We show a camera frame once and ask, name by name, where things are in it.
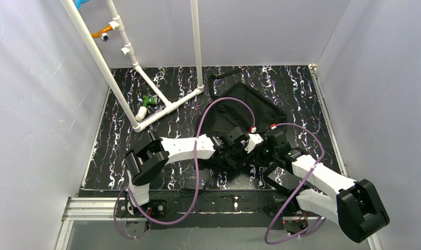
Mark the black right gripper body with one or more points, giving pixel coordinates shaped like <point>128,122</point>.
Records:
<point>260,155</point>

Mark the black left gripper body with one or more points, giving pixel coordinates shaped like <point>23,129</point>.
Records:
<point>233,151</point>

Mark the black student backpack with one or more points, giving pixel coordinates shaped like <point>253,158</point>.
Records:
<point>243,106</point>

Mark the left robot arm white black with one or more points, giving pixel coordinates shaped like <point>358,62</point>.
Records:
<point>145,160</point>

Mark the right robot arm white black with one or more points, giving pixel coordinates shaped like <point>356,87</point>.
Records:
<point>355,206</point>

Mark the green pipe valve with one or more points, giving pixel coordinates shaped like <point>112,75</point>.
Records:
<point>149,100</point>

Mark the orange pipe valve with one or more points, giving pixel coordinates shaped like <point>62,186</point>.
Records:
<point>103,33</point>

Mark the blue pipe valve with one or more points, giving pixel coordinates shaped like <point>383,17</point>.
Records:
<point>79,3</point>

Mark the black mounting base plate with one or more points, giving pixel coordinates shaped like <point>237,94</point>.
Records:
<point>214,209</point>

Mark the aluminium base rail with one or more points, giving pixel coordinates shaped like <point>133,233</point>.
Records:
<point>88,223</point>

